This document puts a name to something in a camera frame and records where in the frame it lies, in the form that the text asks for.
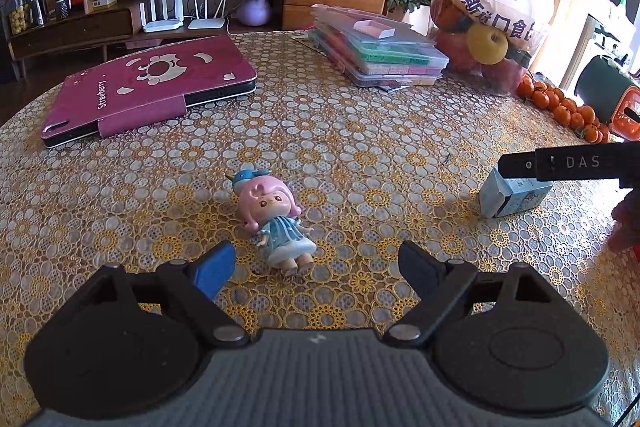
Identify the pile of tangerines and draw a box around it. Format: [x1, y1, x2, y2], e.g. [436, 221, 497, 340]
[515, 74, 612, 144]

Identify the pink-haired doll figurine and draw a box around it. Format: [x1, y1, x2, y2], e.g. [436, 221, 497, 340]
[225, 166, 317, 277]

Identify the green orange retro box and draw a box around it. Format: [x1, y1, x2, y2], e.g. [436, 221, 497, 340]
[575, 56, 640, 142]

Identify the lace-covered desktop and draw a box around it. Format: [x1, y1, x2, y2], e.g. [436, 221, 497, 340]
[0, 29, 640, 427]

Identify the stack of clear organiser boxes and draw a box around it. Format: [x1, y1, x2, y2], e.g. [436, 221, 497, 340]
[307, 3, 450, 92]

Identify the yellow pear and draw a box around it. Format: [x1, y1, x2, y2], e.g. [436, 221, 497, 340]
[466, 23, 510, 65]

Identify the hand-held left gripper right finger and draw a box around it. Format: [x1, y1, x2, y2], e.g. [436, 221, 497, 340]
[382, 241, 546, 348]

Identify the small pink tray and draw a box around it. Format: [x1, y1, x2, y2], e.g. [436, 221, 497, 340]
[352, 19, 396, 38]

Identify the small white router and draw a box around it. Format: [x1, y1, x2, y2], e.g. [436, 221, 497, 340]
[187, 0, 228, 31]

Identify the large white router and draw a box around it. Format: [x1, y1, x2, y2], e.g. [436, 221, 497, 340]
[139, 0, 185, 32]

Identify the maroon tablet case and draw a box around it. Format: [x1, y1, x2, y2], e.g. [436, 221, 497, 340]
[40, 34, 258, 150]

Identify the person's right hand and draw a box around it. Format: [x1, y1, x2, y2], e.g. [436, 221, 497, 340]
[609, 189, 640, 253]

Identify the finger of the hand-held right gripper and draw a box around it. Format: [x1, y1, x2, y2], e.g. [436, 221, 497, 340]
[497, 152, 538, 180]

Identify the purple kettlebell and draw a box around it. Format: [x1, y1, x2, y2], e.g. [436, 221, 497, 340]
[236, 0, 273, 26]

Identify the jar of yellow balls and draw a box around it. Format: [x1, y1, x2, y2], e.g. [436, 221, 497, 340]
[7, 0, 31, 35]

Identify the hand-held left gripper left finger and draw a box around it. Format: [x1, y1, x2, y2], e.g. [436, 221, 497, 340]
[95, 241, 250, 348]

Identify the red apple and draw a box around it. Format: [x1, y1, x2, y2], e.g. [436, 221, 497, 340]
[480, 57, 525, 94]
[434, 29, 481, 75]

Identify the light blue small box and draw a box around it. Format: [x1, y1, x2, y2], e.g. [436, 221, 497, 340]
[478, 166, 553, 219]

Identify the small white yellow box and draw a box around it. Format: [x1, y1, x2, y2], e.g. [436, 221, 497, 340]
[82, 0, 119, 15]

